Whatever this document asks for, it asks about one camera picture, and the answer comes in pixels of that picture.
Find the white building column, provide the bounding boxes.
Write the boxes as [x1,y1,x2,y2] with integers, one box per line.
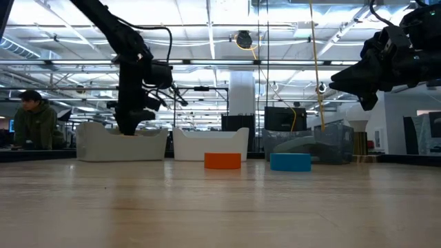
[229,70,256,116]

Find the yellow hanging power cable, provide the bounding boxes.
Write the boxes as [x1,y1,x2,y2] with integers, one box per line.
[308,0,327,132]

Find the black monitor back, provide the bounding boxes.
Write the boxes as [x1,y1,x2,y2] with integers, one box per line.
[264,106,308,132]

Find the white plastic storage bin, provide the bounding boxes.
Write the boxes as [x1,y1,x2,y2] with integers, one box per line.
[172,127,250,162]

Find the smoky transparent storage bin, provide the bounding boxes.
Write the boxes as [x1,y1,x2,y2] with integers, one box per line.
[261,123,355,165]

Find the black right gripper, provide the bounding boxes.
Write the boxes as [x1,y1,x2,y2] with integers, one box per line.
[329,25,441,112]

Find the black aluminium rig frame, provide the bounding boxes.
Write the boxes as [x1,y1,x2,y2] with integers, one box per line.
[0,148,441,168]

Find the grey tarp cover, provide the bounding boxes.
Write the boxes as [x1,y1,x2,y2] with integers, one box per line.
[411,113,431,156]

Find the blue block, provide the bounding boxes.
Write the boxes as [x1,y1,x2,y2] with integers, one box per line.
[269,153,312,173]

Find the orange tape roll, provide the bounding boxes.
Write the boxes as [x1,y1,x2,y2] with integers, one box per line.
[204,152,243,170]

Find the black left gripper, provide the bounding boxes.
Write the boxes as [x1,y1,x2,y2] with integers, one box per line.
[106,85,163,136]

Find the black background rig frame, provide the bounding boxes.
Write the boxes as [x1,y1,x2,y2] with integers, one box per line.
[173,85,230,129]

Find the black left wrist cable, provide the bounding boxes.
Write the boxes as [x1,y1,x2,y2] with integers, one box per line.
[115,17,173,63]

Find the grey plastic storage bin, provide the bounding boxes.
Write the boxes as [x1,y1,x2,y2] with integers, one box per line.
[75,121,170,163]

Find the person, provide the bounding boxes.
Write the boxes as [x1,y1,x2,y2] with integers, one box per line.
[13,90,65,151]

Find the black ceiling cable reel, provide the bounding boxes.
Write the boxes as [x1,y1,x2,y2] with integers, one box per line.
[235,30,255,50]

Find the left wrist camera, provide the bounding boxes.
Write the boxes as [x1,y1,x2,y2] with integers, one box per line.
[143,61,174,90]

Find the black cabinet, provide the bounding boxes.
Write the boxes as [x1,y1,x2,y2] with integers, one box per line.
[221,114,256,149]

